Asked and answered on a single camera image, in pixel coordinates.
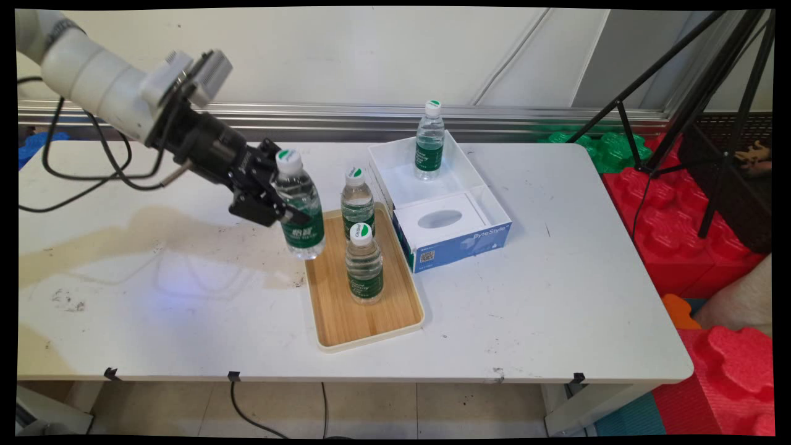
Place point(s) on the aluminium wall rail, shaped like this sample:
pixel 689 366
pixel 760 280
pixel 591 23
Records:
pixel 494 117

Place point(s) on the teal foam mat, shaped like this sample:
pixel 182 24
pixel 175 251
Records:
pixel 630 417

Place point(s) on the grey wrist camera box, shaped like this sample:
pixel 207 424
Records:
pixel 210 74

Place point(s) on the blue foam piece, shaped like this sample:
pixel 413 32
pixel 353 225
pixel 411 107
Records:
pixel 34 148

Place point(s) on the beige cushion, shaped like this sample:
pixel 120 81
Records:
pixel 741 300

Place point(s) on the green foam block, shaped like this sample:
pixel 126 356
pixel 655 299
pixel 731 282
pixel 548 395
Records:
pixel 612 151

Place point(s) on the bamboo tray with white rim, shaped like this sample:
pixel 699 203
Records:
pixel 337 309

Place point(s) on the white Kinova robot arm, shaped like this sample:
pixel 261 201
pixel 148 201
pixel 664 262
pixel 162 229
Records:
pixel 93 74

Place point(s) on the white table leg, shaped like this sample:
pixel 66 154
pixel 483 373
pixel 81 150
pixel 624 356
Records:
pixel 587 411

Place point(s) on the red foam block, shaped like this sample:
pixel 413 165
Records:
pixel 673 222
pixel 735 383

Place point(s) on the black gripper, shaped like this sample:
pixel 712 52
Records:
pixel 204 145

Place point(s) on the white and blue cardboard box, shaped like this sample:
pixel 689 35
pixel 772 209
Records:
pixel 457 244

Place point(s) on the black tripod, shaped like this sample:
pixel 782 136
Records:
pixel 710 86

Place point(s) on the orange foam piece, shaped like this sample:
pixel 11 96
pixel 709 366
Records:
pixel 676 312

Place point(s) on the dark mesh crate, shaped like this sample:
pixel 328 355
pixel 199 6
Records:
pixel 741 198

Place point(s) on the green label water bottle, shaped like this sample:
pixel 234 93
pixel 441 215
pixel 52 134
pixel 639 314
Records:
pixel 364 272
pixel 357 201
pixel 303 228
pixel 429 145

